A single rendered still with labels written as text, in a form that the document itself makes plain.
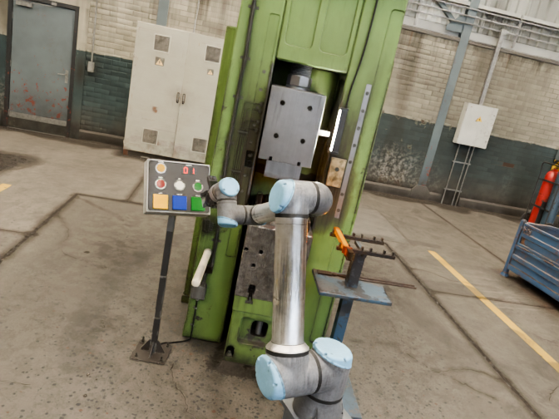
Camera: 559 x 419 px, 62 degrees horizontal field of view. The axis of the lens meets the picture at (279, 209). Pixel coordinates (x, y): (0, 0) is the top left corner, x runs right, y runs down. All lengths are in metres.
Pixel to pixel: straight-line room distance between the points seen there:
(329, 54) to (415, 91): 6.44
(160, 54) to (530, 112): 6.79
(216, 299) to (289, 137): 1.15
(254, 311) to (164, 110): 5.47
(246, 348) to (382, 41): 1.96
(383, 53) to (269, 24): 0.65
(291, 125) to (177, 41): 5.39
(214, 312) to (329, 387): 1.52
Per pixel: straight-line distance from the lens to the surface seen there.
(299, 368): 1.63
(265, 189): 3.14
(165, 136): 7.94
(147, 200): 2.48
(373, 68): 2.77
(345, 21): 2.76
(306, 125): 2.59
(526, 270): 6.07
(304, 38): 2.73
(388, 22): 2.79
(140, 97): 7.94
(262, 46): 2.72
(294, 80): 2.78
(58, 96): 8.94
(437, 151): 9.44
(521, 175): 10.39
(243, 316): 2.89
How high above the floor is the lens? 1.75
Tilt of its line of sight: 16 degrees down
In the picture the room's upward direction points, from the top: 12 degrees clockwise
